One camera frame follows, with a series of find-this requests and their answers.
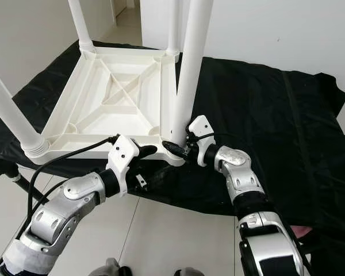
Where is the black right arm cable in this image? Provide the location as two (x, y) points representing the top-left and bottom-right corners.
(193, 131), (282, 213)

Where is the black table cloth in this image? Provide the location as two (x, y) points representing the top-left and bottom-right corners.
(0, 40), (345, 276)

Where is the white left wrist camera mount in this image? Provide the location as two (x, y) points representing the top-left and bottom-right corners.
(106, 135), (141, 196)

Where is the pink cloth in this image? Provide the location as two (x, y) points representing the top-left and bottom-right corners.
(293, 226), (312, 237)

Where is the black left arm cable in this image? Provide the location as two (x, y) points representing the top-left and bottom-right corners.
(0, 136), (120, 276)

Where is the grey right robot leg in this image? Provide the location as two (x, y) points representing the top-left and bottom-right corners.
(175, 267), (205, 276)

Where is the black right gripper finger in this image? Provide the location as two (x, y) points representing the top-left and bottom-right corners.
(161, 140), (187, 158)

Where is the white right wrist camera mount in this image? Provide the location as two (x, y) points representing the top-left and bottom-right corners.
(187, 115), (216, 167)

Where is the black metal table leg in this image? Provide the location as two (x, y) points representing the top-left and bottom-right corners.
(10, 171), (36, 197)

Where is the white plastic table top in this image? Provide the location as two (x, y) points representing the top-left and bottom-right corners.
(23, 46), (187, 167)

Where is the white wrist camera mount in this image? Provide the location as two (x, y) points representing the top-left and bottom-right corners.
(187, 115), (216, 167)
(106, 135), (141, 196)

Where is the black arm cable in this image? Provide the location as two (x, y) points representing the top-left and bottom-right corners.
(193, 131), (282, 213)
(0, 136), (120, 276)

